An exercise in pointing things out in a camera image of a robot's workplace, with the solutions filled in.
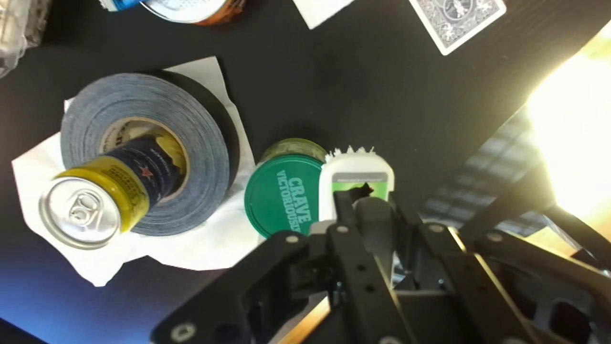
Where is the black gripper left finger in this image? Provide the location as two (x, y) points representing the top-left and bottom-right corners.
(326, 187), (413, 344)

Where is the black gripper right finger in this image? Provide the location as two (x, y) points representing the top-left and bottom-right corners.
(352, 198), (446, 319)

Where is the jar with green lid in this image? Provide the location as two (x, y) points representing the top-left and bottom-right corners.
(243, 137), (326, 237)

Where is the white napkin under tape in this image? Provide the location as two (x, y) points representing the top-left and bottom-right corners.
(11, 57), (261, 286)

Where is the black tape roll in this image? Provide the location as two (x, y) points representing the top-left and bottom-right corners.
(60, 70), (240, 237)

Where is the single blue playing card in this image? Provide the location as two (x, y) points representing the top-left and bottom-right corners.
(408, 0), (505, 55)

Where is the white paper napkin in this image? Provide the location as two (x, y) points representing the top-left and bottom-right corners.
(291, 0), (352, 28)

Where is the yellow blue drink can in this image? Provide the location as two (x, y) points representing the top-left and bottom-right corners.
(37, 133), (186, 248)

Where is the clear plastic food container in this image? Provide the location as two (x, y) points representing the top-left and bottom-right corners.
(0, 0), (53, 78)

